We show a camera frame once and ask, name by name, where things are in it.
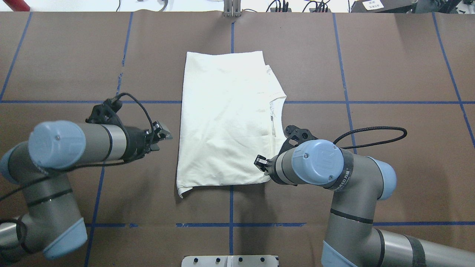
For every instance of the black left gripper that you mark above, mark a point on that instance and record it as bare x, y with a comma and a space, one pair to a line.
135, 143

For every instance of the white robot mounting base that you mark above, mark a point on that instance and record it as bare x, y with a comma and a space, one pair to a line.
231, 261

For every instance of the black box with label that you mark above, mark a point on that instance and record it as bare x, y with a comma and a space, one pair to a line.
382, 6

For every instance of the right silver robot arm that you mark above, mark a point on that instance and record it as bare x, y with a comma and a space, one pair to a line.
358, 182

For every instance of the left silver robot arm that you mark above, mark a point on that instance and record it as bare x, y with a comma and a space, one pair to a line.
53, 224

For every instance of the aluminium frame post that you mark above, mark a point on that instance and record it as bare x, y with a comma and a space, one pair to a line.
232, 8

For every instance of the red cylinder bottle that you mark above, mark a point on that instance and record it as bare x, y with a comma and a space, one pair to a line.
17, 5

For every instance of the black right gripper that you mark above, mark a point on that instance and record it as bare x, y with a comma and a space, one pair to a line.
261, 162

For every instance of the cream long-sleeve shirt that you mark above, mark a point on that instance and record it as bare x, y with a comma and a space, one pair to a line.
231, 111

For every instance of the small orange black adapter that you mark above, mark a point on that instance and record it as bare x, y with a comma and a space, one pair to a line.
278, 6

